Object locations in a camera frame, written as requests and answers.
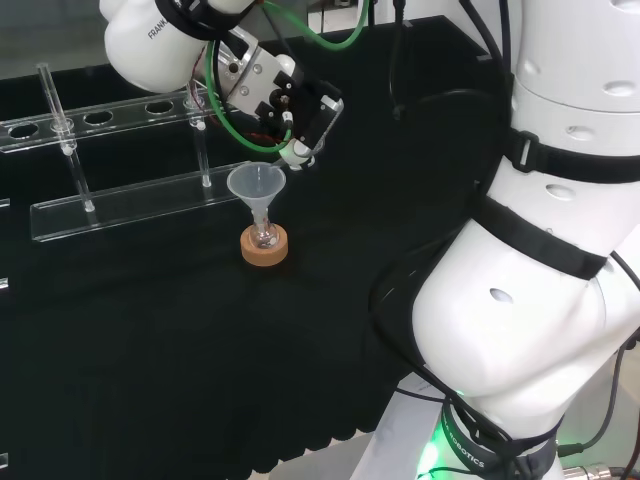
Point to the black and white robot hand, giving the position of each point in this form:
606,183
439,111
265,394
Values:
270,80

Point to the translucent plastic funnel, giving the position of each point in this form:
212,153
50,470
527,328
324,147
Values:
256,184

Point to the small glass round-bottom flask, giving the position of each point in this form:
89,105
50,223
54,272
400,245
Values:
263,239

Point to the clear acrylic funnel stand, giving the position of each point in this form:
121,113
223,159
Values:
130,210

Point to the black bench cloth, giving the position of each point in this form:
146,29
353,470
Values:
150,325

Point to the silver metal connector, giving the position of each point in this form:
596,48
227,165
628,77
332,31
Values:
587,471

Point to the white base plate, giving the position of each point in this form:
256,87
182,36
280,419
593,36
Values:
400,435

